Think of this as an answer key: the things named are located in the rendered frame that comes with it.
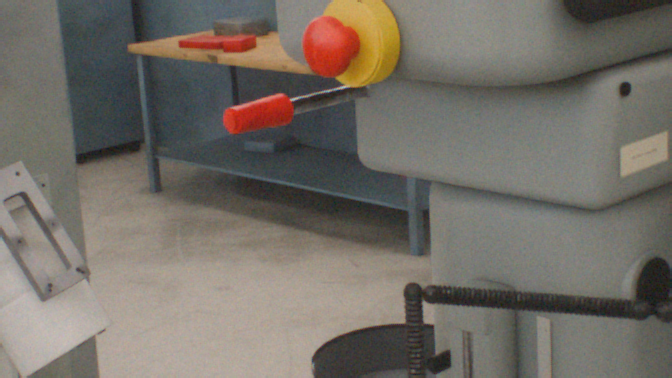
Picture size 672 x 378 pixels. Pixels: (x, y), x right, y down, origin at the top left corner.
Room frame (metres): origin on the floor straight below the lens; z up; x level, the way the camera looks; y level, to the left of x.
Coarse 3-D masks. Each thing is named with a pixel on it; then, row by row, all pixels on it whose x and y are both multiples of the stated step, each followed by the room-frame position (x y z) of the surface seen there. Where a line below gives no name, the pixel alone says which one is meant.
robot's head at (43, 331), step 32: (32, 224) 0.79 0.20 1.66; (0, 256) 0.77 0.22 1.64; (0, 288) 0.77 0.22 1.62; (32, 288) 0.77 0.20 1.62; (0, 320) 0.76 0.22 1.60; (32, 320) 0.75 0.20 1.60; (64, 320) 0.76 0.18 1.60; (96, 320) 0.77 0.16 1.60; (32, 352) 0.75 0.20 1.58; (64, 352) 0.75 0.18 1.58
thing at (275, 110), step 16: (272, 96) 0.91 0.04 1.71; (304, 96) 0.93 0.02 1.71; (320, 96) 0.94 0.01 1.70; (336, 96) 0.95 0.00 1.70; (352, 96) 0.96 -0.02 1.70; (368, 96) 0.97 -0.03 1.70; (240, 112) 0.88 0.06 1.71; (256, 112) 0.88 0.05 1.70; (272, 112) 0.89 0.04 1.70; (288, 112) 0.90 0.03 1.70; (240, 128) 0.87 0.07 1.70; (256, 128) 0.89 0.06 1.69
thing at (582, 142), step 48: (384, 96) 0.96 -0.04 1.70; (432, 96) 0.92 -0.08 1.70; (480, 96) 0.89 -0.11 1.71; (528, 96) 0.86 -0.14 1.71; (576, 96) 0.83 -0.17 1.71; (624, 96) 0.84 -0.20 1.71; (384, 144) 0.96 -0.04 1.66; (432, 144) 0.93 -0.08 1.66; (480, 144) 0.89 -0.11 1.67; (528, 144) 0.86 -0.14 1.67; (576, 144) 0.83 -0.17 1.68; (624, 144) 0.84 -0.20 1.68; (528, 192) 0.86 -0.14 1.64; (576, 192) 0.83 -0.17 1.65; (624, 192) 0.84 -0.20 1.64
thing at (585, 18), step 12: (564, 0) 0.76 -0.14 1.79; (576, 0) 0.75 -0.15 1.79; (588, 0) 0.75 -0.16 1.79; (600, 0) 0.74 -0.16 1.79; (612, 0) 0.74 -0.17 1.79; (624, 0) 0.75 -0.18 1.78; (636, 0) 0.76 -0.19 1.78; (648, 0) 0.77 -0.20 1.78; (660, 0) 0.79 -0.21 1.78; (576, 12) 0.75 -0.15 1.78; (588, 12) 0.75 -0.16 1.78; (600, 12) 0.74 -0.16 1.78; (612, 12) 0.75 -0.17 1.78; (624, 12) 0.76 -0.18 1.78
